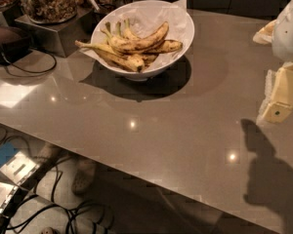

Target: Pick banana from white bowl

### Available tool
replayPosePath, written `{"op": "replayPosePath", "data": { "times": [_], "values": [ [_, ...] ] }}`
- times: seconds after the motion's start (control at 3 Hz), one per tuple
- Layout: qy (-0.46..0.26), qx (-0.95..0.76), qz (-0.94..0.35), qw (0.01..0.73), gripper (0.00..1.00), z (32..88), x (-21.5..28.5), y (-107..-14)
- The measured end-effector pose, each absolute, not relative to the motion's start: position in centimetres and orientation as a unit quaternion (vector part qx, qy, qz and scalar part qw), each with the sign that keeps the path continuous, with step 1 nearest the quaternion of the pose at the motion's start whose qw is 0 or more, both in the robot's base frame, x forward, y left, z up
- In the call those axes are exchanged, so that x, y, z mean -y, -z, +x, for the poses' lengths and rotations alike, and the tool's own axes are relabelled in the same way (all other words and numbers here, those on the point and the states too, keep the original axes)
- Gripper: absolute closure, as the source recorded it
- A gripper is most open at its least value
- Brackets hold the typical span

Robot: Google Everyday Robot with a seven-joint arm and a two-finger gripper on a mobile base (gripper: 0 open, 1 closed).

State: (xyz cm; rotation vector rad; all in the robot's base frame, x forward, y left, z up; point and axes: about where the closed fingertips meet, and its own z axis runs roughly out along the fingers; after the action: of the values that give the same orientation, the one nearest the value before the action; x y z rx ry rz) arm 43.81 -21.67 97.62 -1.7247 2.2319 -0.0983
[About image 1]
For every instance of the spotted yellow banana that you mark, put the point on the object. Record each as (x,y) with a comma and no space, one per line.
(127,46)
(167,46)
(130,63)

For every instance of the lower middle yellow banana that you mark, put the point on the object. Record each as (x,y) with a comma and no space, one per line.
(148,58)

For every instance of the dark round appliance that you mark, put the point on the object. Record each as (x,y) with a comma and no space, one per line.
(14,43)

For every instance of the grey metal jar stand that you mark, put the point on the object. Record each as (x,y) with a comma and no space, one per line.
(59,38)

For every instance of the white bowl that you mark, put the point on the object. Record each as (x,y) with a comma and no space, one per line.
(143,38)

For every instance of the white paper bowl liner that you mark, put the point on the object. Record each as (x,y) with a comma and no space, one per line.
(159,17)

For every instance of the green-stemmed back banana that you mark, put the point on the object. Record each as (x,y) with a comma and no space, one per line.
(123,30)

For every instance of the blue and white floor box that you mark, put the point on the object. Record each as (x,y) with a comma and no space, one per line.
(19,170)

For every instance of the grey shoe on floor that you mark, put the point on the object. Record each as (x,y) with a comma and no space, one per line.
(84,176)

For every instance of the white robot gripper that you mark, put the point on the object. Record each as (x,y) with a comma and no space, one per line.
(289,33)

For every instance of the glass jar of nuts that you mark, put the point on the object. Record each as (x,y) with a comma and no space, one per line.
(49,11)

